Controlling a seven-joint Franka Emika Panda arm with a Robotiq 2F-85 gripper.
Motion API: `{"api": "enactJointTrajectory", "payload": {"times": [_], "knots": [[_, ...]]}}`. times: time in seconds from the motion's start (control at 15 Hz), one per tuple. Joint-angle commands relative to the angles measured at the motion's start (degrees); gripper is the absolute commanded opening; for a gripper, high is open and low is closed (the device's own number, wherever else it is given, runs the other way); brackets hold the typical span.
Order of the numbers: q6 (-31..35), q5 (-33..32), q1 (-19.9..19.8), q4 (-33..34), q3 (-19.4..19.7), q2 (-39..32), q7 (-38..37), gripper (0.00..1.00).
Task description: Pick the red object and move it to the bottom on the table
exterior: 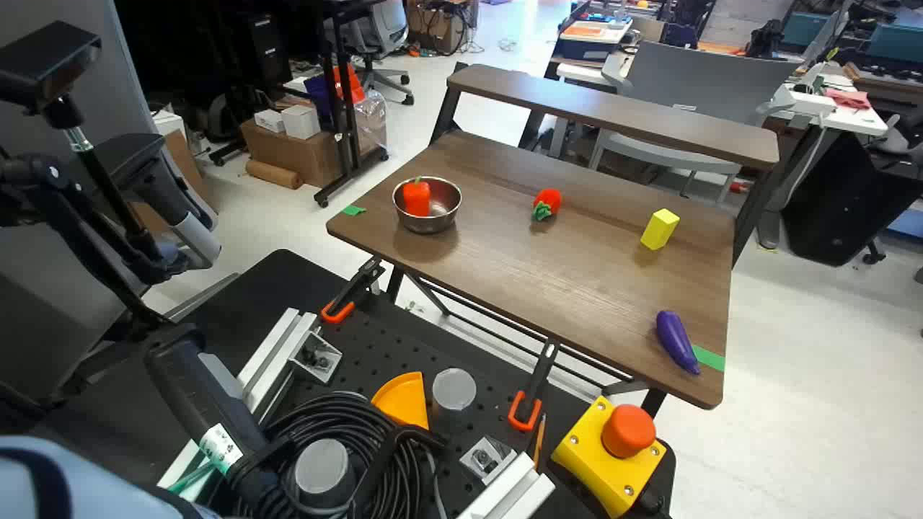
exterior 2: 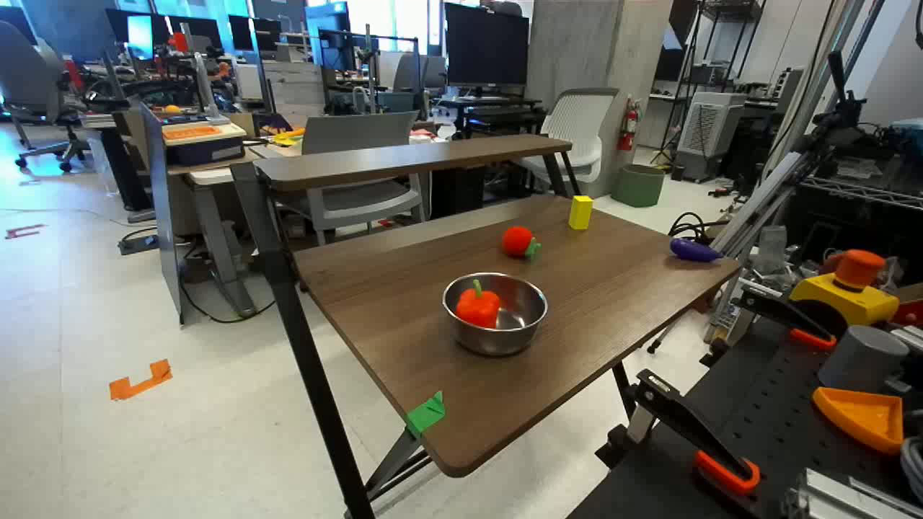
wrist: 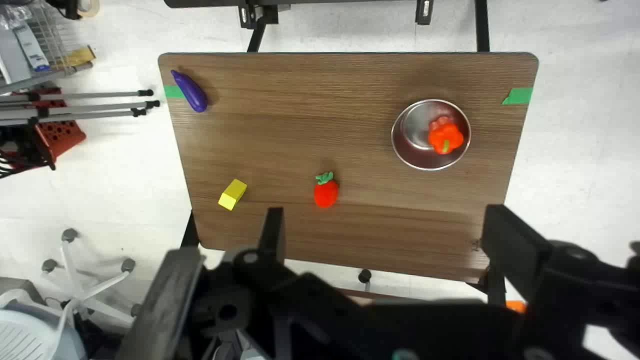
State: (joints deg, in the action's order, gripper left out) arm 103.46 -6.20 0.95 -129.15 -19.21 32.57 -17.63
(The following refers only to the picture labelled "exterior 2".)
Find red toy tomato green leaf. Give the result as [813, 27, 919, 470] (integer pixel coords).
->
[498, 223, 541, 266]

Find orange-red toy pepper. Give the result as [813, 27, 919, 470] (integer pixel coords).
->
[452, 278, 504, 333]

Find steel bowl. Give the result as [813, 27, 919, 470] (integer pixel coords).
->
[439, 268, 552, 362]

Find brown wooden desk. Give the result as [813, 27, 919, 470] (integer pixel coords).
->
[252, 134, 579, 242]

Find yellow block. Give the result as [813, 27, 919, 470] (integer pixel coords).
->
[565, 193, 596, 235]

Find green tape marker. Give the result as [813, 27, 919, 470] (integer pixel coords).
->
[400, 390, 449, 441]

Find white chair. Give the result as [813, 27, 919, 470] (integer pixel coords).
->
[517, 86, 622, 190]

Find green bin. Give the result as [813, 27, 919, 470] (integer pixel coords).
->
[608, 163, 668, 212]

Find red fire extinguisher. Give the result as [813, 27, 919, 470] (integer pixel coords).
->
[615, 99, 644, 155]

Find black monitor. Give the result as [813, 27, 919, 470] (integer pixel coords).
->
[442, 0, 531, 91]

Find purple toy eggplant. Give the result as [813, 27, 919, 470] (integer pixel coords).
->
[665, 238, 723, 266]

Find white storage bin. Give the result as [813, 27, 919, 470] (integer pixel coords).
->
[673, 91, 751, 186]

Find box with orange lid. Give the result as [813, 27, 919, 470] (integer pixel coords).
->
[158, 119, 252, 167]

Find grey desk with side panel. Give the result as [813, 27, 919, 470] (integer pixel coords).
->
[142, 102, 263, 326]

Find white stand pole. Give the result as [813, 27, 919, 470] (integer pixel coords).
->
[710, 148, 815, 261]

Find black perforated mounting board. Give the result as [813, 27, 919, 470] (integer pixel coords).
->
[572, 311, 923, 519]

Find orange floor marker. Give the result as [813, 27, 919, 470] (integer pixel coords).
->
[107, 359, 177, 405]

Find yellow emergency stop orange button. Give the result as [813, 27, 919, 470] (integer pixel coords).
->
[788, 248, 903, 330]

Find grey cylinder block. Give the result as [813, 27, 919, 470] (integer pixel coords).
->
[815, 323, 911, 396]

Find orange wedge block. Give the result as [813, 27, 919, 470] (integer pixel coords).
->
[810, 385, 909, 457]

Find grey wheeled office chair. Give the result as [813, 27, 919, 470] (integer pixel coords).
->
[0, 17, 96, 176]

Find black cable loop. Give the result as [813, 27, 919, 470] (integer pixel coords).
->
[665, 212, 716, 245]

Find black clamp orange handle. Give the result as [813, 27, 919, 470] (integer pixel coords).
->
[732, 285, 839, 356]
[629, 370, 764, 503]

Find aluminium extrusion rail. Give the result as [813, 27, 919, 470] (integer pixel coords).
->
[781, 468, 923, 519]

